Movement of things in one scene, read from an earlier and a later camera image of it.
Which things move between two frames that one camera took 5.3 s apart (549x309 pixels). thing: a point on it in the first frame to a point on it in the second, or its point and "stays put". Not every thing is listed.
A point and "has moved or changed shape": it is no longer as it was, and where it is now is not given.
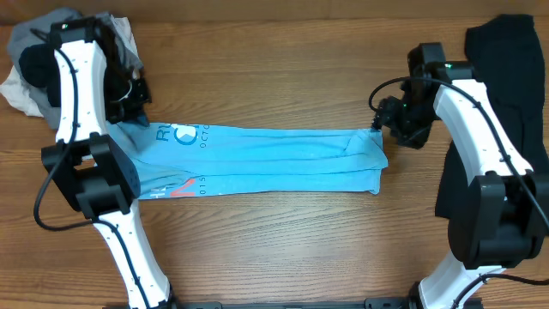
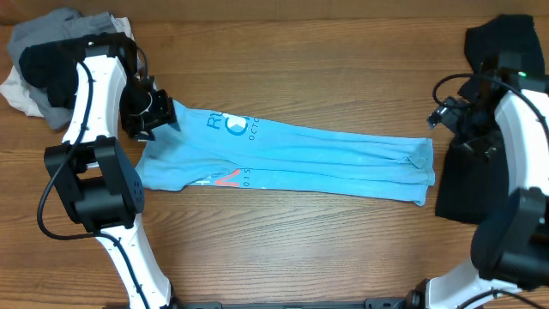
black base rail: x=373 y=303 stays put
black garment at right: x=504 y=53 stays put
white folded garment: x=14 y=85 stays put
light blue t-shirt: x=177 y=160 has moved or changed shape
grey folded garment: x=33 y=27 stays put
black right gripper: x=387 y=113 to x=470 y=140
